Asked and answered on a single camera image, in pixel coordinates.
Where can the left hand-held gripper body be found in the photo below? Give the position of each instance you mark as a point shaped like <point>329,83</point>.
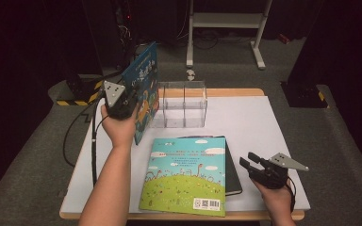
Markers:
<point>114,94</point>

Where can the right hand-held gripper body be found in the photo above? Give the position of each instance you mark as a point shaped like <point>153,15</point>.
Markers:
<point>273,175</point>

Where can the black hardcover book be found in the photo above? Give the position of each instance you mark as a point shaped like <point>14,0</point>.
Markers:
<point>232,175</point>

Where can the blue hardcover picture book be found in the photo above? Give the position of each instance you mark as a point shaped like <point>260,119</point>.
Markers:
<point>144,78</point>

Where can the light blue green picture book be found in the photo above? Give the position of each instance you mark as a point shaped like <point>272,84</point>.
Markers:
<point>182,175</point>

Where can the clear acrylic book rack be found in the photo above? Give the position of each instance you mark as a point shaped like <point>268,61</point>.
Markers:
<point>194,106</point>

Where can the person's right hand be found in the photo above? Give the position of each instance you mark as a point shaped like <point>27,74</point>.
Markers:
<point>273,201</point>

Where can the person's left hand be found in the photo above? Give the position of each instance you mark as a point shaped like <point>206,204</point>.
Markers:
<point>119,128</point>

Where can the white table mat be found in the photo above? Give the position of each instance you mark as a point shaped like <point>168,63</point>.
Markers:
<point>248,125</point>

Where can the black yellow striped stand base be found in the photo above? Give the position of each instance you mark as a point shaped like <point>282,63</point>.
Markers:
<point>78,91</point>

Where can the small white floor object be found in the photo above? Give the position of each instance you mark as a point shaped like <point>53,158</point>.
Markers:
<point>190,74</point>

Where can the small red floor object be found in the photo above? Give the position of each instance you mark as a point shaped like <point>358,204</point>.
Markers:
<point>283,39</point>

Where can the white metal stand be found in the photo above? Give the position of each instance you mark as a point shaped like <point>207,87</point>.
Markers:
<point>229,20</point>

